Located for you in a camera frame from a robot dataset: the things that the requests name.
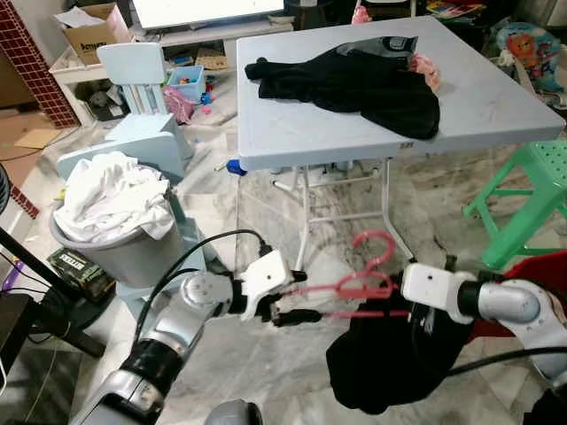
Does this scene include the pink plastic hanger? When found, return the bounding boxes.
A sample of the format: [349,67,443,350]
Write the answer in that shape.
[285,232,416,320]

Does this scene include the black shirt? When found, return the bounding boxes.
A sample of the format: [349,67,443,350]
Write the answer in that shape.
[326,301,470,415]

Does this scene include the robot left leg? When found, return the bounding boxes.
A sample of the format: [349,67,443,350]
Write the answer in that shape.
[204,400,264,425]

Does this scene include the grey laundry bucket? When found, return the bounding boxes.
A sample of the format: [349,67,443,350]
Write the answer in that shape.
[49,208,191,289]

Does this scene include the black printed box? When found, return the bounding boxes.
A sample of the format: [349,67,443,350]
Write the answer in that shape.
[46,248,116,302]

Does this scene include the white clothes pile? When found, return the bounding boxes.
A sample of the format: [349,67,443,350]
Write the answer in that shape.
[53,151,175,244]

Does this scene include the black long sleeve garment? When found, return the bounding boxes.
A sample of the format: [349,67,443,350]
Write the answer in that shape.
[245,37,441,141]

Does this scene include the pink fabric toy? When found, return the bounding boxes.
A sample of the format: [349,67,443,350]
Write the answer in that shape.
[162,86,200,123]

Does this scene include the blue toy basket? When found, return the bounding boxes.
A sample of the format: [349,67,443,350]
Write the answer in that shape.
[168,65,206,103]

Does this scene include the small pink cloth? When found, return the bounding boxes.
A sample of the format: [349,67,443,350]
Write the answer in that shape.
[409,53,441,92]

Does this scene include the white TV stand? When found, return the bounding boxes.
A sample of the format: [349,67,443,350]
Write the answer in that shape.
[49,19,293,125]

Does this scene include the green plastic stool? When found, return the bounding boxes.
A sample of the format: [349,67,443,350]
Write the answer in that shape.
[462,140,567,271]

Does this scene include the light blue folding table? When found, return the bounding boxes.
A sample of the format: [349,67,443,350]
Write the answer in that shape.
[235,16,567,275]

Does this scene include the television screen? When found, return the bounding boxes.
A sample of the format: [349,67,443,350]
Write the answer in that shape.
[131,0,289,30]

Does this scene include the flat cardboard sheet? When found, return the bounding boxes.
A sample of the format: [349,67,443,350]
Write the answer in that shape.
[13,128,61,150]

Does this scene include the brown cardboard box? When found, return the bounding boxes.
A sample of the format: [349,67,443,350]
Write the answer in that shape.
[55,4,132,65]

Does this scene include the colourful lion print bag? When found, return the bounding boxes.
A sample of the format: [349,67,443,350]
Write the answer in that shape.
[496,22,563,94]

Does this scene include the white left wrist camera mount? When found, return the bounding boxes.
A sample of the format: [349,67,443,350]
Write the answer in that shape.
[239,251,293,321]

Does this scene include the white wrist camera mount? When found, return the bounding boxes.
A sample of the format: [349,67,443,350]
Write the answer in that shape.
[401,264,477,324]
[239,251,293,321]

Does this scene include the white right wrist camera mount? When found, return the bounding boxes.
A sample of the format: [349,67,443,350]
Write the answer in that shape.
[401,264,477,324]

